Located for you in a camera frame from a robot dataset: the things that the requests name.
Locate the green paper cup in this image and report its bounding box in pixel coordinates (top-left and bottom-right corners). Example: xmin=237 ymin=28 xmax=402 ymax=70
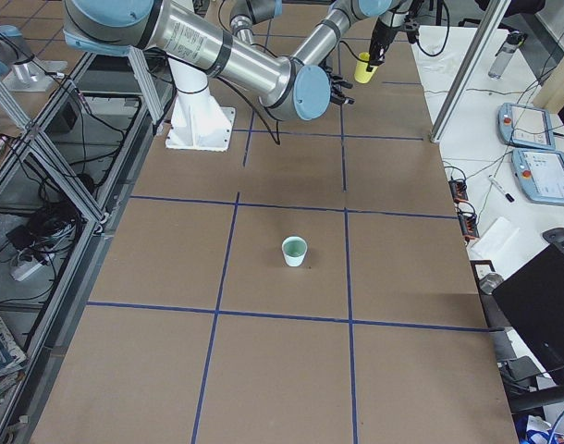
xmin=281 ymin=236 xmax=308 ymax=267

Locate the yellow paper cup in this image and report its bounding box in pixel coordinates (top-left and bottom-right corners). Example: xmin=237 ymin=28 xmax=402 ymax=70
xmin=354 ymin=52 xmax=378 ymax=84

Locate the orange black power strip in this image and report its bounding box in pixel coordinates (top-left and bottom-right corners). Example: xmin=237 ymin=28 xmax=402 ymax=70
xmin=448 ymin=179 xmax=468 ymax=204

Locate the lower teach pendant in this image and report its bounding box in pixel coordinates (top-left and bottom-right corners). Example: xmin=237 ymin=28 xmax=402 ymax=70
xmin=511 ymin=148 xmax=564 ymax=206

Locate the clear water bottle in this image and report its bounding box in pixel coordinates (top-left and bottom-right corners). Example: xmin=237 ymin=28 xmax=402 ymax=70
xmin=487 ymin=31 xmax=528 ymax=79

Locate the teach pendant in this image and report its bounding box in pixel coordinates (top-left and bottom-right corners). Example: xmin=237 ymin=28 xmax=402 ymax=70
xmin=511 ymin=148 xmax=564 ymax=206
xmin=497 ymin=103 xmax=556 ymax=150

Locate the upper teach pendant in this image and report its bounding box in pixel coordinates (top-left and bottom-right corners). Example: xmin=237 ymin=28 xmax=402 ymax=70
xmin=497 ymin=103 xmax=556 ymax=150

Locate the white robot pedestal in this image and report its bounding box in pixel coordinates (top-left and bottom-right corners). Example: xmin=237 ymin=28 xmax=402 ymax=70
xmin=166 ymin=58 xmax=236 ymax=152

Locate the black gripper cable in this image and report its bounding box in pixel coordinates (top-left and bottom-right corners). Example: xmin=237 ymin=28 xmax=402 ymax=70
xmin=411 ymin=0 xmax=452 ymax=58

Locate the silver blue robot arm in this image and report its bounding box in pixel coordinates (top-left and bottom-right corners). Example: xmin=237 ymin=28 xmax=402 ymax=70
xmin=230 ymin=1 xmax=364 ymax=120
xmin=64 ymin=1 xmax=399 ymax=121

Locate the black monitor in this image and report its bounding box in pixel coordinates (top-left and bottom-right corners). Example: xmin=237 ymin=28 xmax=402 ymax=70
xmin=493 ymin=244 xmax=564 ymax=385

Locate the aluminium frame post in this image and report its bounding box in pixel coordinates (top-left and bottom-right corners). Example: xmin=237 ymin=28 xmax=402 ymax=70
xmin=429 ymin=0 xmax=511 ymax=143

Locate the black marker pen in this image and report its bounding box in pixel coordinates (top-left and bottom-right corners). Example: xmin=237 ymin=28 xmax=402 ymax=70
xmin=488 ymin=175 xmax=515 ymax=203

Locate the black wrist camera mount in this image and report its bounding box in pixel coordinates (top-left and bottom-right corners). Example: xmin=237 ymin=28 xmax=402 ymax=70
xmin=402 ymin=0 xmax=423 ymax=44

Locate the white paper pad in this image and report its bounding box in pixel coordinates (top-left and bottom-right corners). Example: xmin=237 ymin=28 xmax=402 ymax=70
xmin=468 ymin=216 xmax=520 ymax=260

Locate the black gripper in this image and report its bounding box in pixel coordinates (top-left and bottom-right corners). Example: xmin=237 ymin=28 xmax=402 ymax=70
xmin=367 ymin=10 xmax=398 ymax=70
xmin=325 ymin=67 xmax=354 ymax=105

